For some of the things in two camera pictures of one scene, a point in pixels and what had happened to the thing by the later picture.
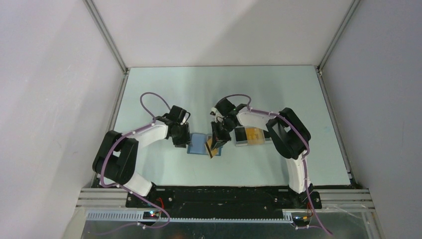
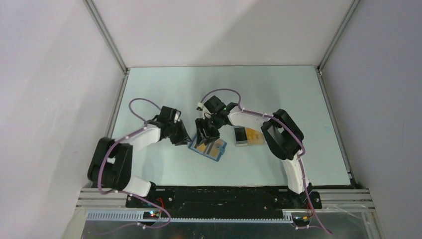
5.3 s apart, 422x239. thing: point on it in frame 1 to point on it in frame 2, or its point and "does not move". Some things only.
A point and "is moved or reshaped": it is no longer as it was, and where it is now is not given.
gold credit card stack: (255, 136) does not move
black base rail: (225, 202) does not move
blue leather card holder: (197, 145) is moved or reshaped
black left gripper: (186, 140) does not move
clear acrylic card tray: (246, 136) does not move
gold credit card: (213, 152) to (201, 147)
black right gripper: (218, 139) to (200, 124)
